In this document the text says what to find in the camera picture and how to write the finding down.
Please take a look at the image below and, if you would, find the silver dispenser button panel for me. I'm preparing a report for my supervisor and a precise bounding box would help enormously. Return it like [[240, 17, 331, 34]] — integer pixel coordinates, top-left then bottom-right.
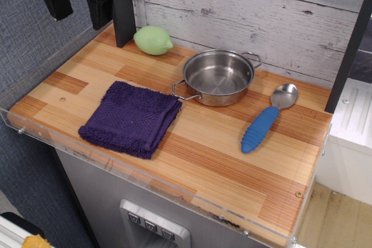
[[120, 199, 191, 247]]

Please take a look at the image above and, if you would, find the black vertical post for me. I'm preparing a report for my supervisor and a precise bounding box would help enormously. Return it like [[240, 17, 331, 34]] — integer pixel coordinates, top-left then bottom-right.
[[113, 0, 136, 48], [324, 0, 371, 113]]

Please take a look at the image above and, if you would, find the grey toy fridge cabinet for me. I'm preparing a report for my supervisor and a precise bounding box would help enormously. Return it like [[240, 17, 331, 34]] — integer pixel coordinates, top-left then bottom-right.
[[53, 146, 280, 248]]

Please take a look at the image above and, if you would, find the white toy sink counter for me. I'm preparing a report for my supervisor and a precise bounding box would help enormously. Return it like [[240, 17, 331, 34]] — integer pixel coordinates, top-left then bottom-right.
[[315, 78, 371, 204]]

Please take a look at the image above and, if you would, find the dark purple folded cloth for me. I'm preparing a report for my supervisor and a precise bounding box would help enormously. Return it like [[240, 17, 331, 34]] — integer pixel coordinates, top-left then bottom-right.
[[78, 81, 182, 160]]

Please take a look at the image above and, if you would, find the clear acrylic edge guard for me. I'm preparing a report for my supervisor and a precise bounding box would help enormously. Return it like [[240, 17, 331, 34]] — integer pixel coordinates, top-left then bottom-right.
[[0, 21, 332, 248]]

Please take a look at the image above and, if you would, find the blue handled steel spoon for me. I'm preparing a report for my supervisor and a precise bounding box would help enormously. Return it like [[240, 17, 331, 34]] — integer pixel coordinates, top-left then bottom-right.
[[241, 84, 298, 154]]

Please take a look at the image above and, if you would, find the black vertical post left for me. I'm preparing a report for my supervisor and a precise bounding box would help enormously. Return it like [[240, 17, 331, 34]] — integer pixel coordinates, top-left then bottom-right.
[[113, 0, 136, 48]]

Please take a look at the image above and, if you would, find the steel pan with handles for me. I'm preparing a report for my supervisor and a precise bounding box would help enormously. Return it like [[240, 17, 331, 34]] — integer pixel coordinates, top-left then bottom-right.
[[172, 49, 262, 107]]

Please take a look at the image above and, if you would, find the black vertical post right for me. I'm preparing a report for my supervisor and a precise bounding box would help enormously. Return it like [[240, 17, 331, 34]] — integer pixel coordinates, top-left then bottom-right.
[[324, 0, 371, 113]]

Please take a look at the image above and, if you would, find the green plastic lemon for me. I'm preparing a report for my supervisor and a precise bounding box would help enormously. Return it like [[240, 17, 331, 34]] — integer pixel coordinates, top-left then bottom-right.
[[134, 26, 173, 56]]

